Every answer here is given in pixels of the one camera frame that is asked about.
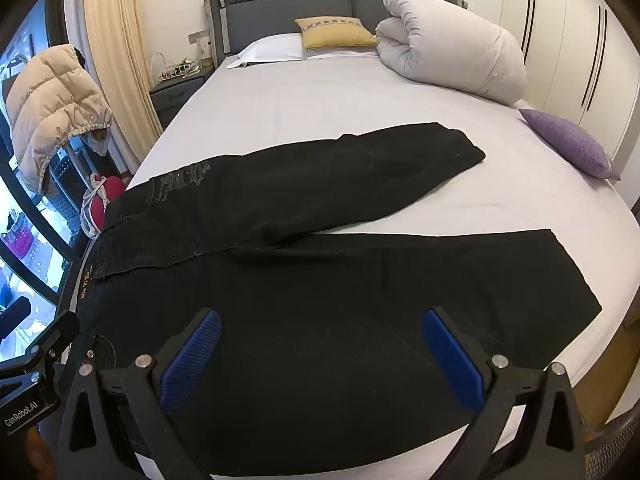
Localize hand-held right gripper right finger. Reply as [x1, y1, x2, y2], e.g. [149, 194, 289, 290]
[421, 306, 587, 480]

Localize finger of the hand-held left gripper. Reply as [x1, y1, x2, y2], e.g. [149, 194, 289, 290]
[20, 311, 82, 368]

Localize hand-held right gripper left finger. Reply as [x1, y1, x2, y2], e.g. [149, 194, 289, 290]
[57, 306, 223, 480]

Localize black pants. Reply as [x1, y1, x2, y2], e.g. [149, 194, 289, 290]
[75, 121, 603, 476]

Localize large window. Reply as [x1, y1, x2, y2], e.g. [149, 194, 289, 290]
[0, 10, 78, 311]

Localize mesh office chair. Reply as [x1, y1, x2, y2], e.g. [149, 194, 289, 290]
[582, 400, 640, 480]

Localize beige puffer jacket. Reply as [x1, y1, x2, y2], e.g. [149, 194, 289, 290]
[6, 44, 115, 195]

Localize purple cushion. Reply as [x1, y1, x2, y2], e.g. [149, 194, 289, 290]
[518, 108, 622, 182]

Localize dark grey nightstand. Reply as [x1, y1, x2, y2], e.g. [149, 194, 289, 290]
[149, 66, 216, 136]

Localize bed with light grey sheet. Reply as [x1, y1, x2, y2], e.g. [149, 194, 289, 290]
[107, 52, 640, 480]

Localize rolled white duvet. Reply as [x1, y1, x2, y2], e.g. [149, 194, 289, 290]
[375, 0, 528, 107]

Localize cream curtain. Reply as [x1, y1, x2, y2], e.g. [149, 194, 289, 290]
[82, 0, 163, 171]

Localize white pillow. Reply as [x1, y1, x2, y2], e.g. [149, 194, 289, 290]
[226, 32, 381, 68]

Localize white wardrobe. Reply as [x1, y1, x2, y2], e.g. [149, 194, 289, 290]
[500, 0, 640, 186]

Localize yellow patterned cushion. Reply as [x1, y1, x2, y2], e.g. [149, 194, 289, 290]
[295, 16, 381, 51]

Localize white wire basket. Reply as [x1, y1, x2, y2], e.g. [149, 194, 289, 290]
[151, 52, 201, 81]

